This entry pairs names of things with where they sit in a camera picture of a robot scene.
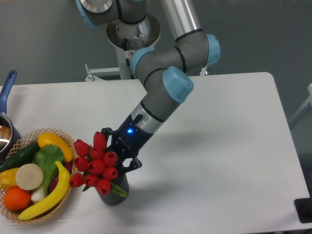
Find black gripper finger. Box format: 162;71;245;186
101;127;113;149
115;156;142;175

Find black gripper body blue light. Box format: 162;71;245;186
111;114;153;166

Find red tulip bouquet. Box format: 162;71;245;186
69;132;119;195

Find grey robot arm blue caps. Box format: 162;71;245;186
76;0;221;174

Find dark grey ribbed vase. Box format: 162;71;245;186
97;174;129;206

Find purple red vegetable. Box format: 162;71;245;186
49;163;73;193

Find green bok choy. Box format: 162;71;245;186
31;144;64;203

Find woven wicker basket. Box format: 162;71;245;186
0;128;78;225

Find yellow banana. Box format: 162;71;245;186
18;161;70;220

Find green cucumber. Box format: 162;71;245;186
0;141;40;172

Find yellow bell pepper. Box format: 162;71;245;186
0;168;19;191

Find orange fruit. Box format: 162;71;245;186
3;187;31;211

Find black device at table edge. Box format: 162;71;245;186
294;197;312;223

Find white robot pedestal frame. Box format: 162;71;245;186
87;11;210;81

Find blue handled saucepan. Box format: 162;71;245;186
0;70;21;164

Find white furniture frame right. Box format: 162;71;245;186
289;83;312;129

